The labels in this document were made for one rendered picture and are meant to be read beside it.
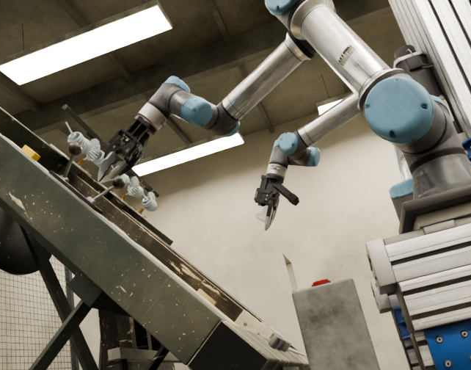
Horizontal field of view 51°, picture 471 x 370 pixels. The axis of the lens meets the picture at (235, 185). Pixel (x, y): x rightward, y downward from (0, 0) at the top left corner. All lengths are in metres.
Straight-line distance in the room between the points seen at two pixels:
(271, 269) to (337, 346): 4.50
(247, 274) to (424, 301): 4.56
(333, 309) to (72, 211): 0.59
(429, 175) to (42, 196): 0.84
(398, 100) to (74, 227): 0.72
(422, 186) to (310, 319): 0.36
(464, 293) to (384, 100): 0.38
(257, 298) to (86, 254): 4.40
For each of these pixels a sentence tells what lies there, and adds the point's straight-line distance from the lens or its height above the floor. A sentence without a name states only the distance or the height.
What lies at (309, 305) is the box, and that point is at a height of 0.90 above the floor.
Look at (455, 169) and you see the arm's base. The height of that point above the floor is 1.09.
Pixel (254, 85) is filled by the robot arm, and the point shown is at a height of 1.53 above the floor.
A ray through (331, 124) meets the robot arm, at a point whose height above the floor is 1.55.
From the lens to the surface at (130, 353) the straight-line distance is 2.11.
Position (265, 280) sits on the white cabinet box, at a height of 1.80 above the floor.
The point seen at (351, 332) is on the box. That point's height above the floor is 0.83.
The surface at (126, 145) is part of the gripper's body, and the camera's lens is 1.36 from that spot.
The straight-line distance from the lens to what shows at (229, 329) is 0.97.
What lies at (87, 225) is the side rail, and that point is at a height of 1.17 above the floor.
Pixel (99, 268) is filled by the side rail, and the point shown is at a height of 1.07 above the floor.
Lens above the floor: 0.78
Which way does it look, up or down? 22 degrees up
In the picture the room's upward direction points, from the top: 13 degrees counter-clockwise
